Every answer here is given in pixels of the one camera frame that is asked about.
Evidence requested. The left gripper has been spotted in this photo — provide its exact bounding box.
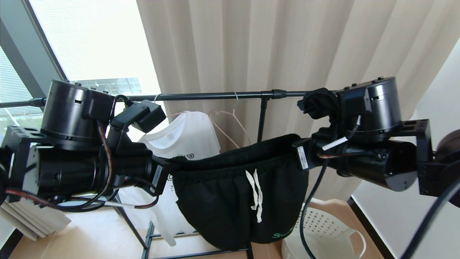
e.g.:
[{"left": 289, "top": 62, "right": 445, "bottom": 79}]
[{"left": 36, "top": 141, "right": 170, "bottom": 197}]

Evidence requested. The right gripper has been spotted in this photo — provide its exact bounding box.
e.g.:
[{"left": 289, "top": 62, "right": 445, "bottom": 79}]
[{"left": 292, "top": 138, "right": 419, "bottom": 192}]

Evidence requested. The pink clothes hanger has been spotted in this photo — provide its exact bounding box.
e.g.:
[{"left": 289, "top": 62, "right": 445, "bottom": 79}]
[
  {"left": 154, "top": 94, "right": 187, "bottom": 124},
  {"left": 208, "top": 92, "right": 252, "bottom": 149}
]

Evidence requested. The white printed t-shirt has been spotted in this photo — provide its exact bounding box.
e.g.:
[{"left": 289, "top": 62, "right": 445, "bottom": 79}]
[{"left": 119, "top": 111, "right": 221, "bottom": 247}]

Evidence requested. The black garment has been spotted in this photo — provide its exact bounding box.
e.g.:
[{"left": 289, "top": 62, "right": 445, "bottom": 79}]
[{"left": 166, "top": 134, "right": 309, "bottom": 250}]

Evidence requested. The white laundry basket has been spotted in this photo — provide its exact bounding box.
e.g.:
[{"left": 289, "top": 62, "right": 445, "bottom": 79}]
[{"left": 281, "top": 197, "right": 367, "bottom": 259}]

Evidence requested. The black clothes rack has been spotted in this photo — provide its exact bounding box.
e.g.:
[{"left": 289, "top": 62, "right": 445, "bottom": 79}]
[{"left": 0, "top": 89, "right": 338, "bottom": 259}]

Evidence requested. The beige curtain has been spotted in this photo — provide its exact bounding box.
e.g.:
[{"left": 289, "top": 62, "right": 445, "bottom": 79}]
[
  {"left": 137, "top": 0, "right": 460, "bottom": 202},
  {"left": 0, "top": 200, "right": 72, "bottom": 241}
]

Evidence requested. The window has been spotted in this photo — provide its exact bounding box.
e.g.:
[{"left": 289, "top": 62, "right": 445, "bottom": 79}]
[{"left": 0, "top": 0, "right": 162, "bottom": 144}]

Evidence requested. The black cable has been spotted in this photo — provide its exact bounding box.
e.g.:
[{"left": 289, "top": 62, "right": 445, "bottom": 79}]
[
  {"left": 54, "top": 95, "right": 135, "bottom": 213},
  {"left": 299, "top": 158, "right": 460, "bottom": 259}
]

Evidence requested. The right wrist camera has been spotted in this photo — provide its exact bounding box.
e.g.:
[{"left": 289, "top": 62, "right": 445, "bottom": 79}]
[{"left": 297, "top": 88, "right": 338, "bottom": 121}]

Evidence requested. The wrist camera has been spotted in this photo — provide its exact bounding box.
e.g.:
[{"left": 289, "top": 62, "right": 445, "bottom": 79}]
[
  {"left": 108, "top": 100, "right": 166, "bottom": 144},
  {"left": 297, "top": 88, "right": 338, "bottom": 121}
]

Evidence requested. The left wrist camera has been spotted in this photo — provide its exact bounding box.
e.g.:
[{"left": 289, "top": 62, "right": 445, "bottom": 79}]
[{"left": 108, "top": 100, "right": 166, "bottom": 144}]

